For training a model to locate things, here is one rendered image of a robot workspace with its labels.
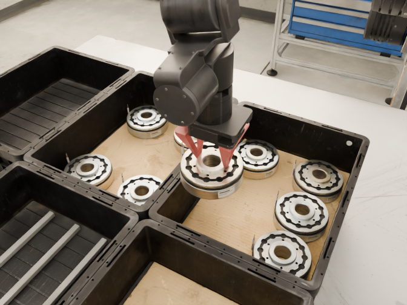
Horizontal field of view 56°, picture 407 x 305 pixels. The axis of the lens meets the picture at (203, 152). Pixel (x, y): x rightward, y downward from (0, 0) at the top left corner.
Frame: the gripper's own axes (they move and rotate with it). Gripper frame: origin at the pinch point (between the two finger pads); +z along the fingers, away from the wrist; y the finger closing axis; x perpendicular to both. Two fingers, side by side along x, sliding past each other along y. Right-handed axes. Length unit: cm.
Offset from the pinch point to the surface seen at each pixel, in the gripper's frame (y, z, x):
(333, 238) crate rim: 21.2, 9.7, 0.6
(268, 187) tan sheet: 5.8, 20.6, 15.2
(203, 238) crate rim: 2.7, 9.2, -9.0
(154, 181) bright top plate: -15.4, 16.9, 3.0
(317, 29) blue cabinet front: -25, 76, 200
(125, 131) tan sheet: -33.5, 20.7, 16.7
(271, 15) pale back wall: -82, 112, 282
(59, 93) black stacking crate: -61, 21, 23
